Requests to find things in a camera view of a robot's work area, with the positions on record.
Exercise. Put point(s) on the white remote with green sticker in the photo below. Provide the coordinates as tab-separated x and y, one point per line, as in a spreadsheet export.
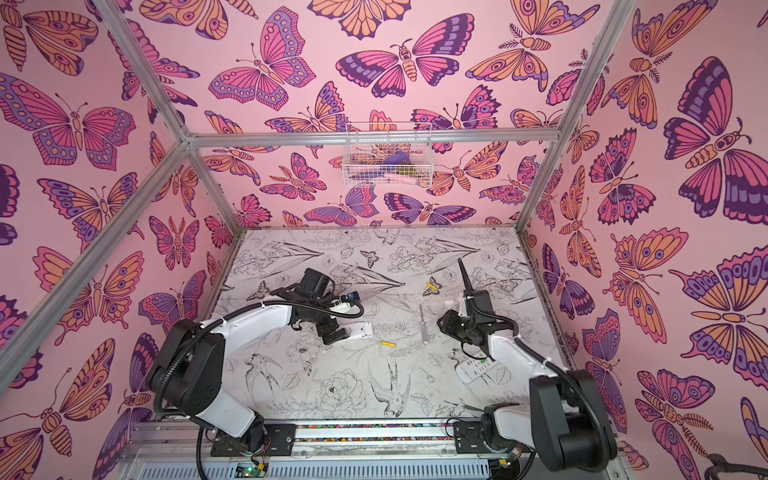
358	331

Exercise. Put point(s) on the white wire basket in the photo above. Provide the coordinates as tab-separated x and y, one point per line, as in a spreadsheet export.
388	153

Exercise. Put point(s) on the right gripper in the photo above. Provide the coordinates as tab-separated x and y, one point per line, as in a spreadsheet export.
475	297

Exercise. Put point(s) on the white remote with display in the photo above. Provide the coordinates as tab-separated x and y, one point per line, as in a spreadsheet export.
471	370

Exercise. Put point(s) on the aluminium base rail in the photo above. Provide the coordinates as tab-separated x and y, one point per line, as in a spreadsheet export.
175	441

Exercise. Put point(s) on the white vented cable duct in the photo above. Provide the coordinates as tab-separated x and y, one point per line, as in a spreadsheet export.
373	469

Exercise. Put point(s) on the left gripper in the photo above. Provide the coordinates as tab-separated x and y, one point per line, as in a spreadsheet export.
326	331

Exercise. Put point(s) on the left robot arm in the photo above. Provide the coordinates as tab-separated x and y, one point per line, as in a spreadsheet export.
187	376

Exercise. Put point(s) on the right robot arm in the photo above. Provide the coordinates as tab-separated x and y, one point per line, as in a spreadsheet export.
563	420

